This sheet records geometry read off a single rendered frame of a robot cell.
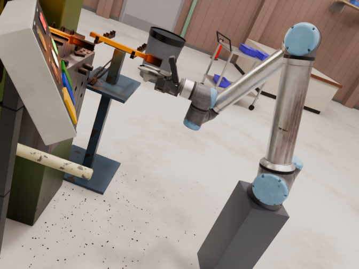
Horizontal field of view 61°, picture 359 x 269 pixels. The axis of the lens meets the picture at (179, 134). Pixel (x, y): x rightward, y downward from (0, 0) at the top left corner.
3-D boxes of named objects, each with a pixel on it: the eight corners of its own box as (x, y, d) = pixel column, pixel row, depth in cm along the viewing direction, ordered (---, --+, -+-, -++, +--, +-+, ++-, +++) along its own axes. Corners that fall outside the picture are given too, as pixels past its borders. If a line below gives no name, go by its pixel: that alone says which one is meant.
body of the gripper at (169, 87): (152, 89, 137) (177, 99, 138) (158, 71, 133) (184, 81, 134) (154, 84, 144) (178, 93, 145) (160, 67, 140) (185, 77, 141)
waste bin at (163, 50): (133, 67, 463) (147, 23, 434) (164, 76, 486) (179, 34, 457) (140, 81, 422) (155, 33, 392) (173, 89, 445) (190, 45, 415)
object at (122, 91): (140, 85, 209) (141, 82, 208) (124, 103, 173) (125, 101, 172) (99, 68, 208) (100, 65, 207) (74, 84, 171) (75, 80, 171)
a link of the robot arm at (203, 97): (211, 113, 139) (220, 94, 135) (186, 103, 138) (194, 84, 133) (211, 106, 147) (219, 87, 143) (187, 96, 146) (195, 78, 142)
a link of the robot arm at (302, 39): (290, 196, 140) (329, 25, 117) (283, 213, 125) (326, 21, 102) (258, 187, 147) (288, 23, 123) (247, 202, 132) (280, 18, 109)
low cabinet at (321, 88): (285, 84, 833) (299, 59, 800) (322, 116, 659) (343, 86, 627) (234, 65, 791) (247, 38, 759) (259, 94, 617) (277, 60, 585)
